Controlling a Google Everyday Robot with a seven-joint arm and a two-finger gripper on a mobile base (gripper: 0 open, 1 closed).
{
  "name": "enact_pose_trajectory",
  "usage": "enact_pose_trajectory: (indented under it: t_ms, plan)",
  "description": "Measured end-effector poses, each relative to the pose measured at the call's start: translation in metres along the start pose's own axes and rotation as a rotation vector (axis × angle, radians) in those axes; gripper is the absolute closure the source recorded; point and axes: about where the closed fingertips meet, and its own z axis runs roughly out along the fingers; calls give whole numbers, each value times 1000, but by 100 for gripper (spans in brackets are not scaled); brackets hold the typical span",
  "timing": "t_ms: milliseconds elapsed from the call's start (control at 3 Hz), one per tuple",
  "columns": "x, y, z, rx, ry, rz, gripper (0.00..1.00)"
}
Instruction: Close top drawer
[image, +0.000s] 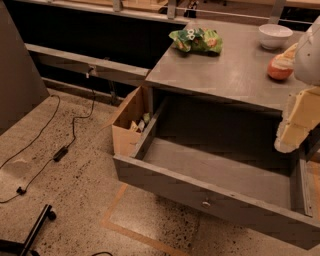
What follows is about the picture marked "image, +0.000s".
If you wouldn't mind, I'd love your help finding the grey top drawer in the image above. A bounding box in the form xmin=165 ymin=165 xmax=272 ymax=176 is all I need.
xmin=114 ymin=96 xmax=320 ymax=250

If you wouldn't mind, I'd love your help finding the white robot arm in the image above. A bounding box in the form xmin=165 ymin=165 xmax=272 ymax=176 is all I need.
xmin=274 ymin=17 xmax=320 ymax=153

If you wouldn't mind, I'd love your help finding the grey drawer cabinet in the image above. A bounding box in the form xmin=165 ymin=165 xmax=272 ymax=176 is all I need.
xmin=144 ymin=20 xmax=304 ymax=172

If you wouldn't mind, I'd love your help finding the red apple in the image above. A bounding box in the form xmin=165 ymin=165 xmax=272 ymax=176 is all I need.
xmin=267 ymin=54 xmax=294 ymax=80

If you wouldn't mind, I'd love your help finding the white bowl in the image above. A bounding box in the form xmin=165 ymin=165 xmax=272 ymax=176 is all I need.
xmin=258 ymin=24 xmax=293 ymax=50

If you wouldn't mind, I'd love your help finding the green chip bag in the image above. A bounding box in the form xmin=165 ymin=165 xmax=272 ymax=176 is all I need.
xmin=169 ymin=28 xmax=223 ymax=54

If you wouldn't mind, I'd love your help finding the cardboard box with trash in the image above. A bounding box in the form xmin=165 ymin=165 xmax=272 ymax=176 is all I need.
xmin=111 ymin=86 xmax=153 ymax=156

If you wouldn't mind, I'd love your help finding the black chair base leg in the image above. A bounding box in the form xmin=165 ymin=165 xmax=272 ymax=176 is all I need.
xmin=0 ymin=204 xmax=56 ymax=256

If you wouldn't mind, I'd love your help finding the grey metal shelf rail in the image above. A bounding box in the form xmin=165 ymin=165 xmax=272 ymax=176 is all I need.
xmin=25 ymin=44 xmax=150 ymax=87

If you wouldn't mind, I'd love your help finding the black power adapter cable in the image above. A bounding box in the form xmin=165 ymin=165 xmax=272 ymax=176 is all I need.
xmin=0 ymin=66 xmax=98 ymax=204

